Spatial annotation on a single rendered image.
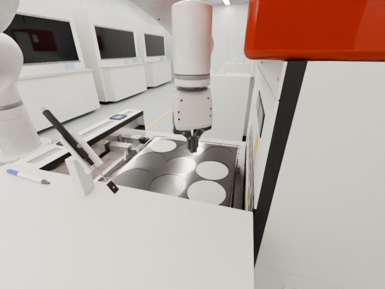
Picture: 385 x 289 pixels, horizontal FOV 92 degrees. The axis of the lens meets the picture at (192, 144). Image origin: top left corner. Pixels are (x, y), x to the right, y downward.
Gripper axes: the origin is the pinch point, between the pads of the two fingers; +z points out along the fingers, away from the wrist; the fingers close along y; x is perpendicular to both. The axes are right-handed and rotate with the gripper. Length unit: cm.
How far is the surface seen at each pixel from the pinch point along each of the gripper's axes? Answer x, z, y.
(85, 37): -475, -50, 82
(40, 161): -11.3, 3.7, 40.2
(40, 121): -303, 77, 153
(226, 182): 7.1, 9.9, -7.6
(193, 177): 1.8, 9.9, 0.2
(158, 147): -20.7, 9.8, 6.7
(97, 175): -11.6, 11.8, 27.8
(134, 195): 11.5, 3.4, 16.8
